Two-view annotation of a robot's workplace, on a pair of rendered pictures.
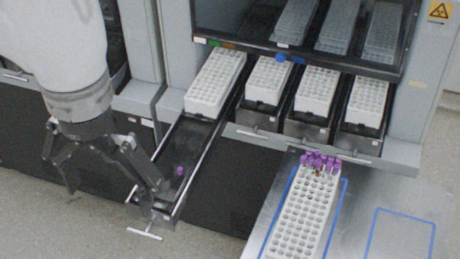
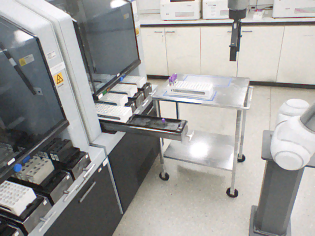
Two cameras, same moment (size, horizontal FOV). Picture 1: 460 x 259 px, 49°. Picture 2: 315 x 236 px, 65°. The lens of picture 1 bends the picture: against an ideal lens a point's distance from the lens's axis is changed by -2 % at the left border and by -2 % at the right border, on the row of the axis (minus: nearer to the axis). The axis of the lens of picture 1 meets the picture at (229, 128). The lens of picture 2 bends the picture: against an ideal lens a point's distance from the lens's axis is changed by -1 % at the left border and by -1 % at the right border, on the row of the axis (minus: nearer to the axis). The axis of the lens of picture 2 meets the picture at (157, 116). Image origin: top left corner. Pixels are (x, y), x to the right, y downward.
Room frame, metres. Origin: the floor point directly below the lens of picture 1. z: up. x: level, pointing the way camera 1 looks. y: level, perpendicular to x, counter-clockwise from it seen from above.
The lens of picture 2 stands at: (0.82, 1.37, 1.61)
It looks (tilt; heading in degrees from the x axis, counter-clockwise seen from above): 32 degrees down; 275
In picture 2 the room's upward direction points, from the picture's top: 7 degrees counter-clockwise
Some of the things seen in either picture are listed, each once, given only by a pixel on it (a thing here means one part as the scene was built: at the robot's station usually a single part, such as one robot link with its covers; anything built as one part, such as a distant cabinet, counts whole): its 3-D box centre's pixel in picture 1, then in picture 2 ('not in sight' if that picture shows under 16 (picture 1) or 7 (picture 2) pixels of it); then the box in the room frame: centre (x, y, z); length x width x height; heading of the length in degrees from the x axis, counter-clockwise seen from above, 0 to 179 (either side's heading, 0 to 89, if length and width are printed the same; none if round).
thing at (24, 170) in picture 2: not in sight; (31, 168); (1.51, 0.53, 0.85); 0.12 x 0.02 x 0.06; 69
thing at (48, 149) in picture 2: (113, 37); (53, 148); (1.45, 0.38, 0.85); 0.12 x 0.02 x 0.06; 70
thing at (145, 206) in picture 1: (145, 197); (236, 44); (0.49, 0.13, 1.23); 0.03 x 0.01 x 0.07; 159
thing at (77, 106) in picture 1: (77, 87); (238, 1); (0.51, 0.20, 1.43); 0.09 x 0.09 x 0.06
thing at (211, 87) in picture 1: (217, 79); (108, 113); (1.24, 0.03, 0.83); 0.30 x 0.10 x 0.06; 160
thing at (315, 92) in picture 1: (321, 78); (116, 90); (1.23, -0.29, 0.83); 0.30 x 0.10 x 0.06; 160
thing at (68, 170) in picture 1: (70, 175); (233, 53); (0.54, 0.26, 1.23); 0.03 x 0.01 x 0.07; 159
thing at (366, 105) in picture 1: (370, 88); (126, 81); (1.18, -0.43, 0.83); 0.30 x 0.10 x 0.06; 160
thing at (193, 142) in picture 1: (196, 130); (134, 123); (1.07, 0.10, 0.78); 0.73 x 0.14 x 0.09; 160
